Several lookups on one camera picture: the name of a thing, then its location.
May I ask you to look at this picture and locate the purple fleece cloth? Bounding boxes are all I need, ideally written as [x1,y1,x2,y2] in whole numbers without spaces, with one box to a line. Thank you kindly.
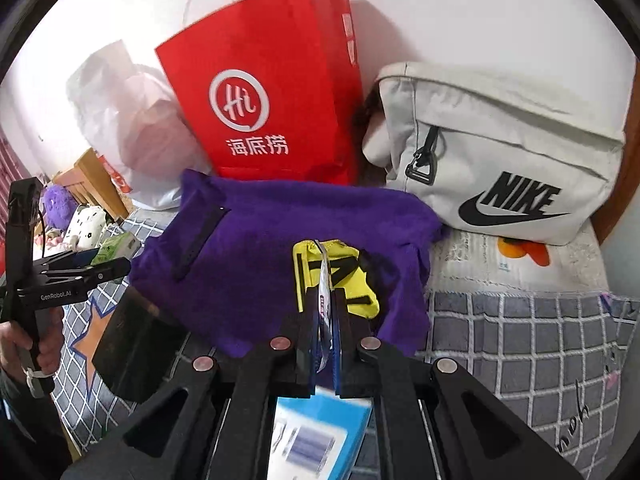
[129,169,444,359]

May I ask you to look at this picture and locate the red paper bag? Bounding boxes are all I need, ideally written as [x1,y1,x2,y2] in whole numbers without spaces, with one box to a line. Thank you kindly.
[155,0,364,187]

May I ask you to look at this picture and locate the yellow pouch with black straps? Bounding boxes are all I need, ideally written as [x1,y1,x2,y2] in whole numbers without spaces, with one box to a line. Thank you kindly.
[292,240,381,319]

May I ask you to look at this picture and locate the green snack packet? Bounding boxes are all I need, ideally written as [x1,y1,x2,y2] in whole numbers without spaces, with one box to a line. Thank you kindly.
[92,232,144,266]

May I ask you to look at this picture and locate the black strap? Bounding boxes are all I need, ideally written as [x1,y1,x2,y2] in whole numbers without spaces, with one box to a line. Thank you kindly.
[172,206,231,282]

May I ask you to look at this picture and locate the purple plush toy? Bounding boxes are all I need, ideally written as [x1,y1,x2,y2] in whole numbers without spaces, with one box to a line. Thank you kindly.
[40,185,79,231]

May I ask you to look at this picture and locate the person's left forearm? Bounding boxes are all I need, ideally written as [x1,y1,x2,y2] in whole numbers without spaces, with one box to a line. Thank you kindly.
[0,371,71,480]

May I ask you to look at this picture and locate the red striped curtain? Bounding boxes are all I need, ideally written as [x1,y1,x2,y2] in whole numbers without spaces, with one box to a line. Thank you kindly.
[0,127,27,197]

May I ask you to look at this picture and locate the white plastic bag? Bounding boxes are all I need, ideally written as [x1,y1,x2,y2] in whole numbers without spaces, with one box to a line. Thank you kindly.
[67,40,214,211]

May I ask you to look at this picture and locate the white quilt with orange print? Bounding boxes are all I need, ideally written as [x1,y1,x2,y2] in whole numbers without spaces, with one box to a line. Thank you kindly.
[425,224,609,302]

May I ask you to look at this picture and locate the beige sling bag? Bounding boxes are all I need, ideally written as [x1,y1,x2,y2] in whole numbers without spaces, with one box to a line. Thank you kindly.
[362,62,626,246]

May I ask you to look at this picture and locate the white spotted plush toy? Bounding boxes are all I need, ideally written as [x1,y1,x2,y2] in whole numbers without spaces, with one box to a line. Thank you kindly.
[65,205,109,249]

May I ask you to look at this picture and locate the person's left hand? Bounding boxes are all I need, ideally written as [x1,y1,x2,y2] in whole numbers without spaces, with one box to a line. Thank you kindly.
[0,306,66,378]

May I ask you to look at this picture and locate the grey grid blanket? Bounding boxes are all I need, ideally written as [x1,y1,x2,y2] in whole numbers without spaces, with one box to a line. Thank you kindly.
[50,209,640,480]

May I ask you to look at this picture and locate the pink plush toy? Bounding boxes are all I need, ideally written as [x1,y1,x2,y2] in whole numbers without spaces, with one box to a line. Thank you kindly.
[42,230,72,256]

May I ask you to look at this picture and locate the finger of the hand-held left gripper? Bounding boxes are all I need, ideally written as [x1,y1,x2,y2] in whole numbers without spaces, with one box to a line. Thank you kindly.
[34,248,102,272]
[42,257,132,287]

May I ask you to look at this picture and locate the wooden headboard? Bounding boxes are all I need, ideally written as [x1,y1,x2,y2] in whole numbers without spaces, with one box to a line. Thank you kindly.
[52,147,134,224]

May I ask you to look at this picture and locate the red printed box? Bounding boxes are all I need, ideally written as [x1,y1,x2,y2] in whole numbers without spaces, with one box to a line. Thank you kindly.
[99,156,132,194]

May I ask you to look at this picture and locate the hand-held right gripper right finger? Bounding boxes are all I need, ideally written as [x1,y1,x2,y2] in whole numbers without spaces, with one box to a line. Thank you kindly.
[332,287,583,480]

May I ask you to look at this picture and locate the glossy black box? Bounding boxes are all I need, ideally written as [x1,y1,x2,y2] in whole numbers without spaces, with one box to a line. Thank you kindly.
[92,290,189,404]

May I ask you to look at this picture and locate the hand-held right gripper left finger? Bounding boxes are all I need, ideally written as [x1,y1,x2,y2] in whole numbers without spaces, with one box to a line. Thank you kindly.
[60,294,321,480]

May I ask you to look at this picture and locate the blue and white box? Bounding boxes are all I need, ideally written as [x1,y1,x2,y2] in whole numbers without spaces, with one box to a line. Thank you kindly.
[272,392,374,480]

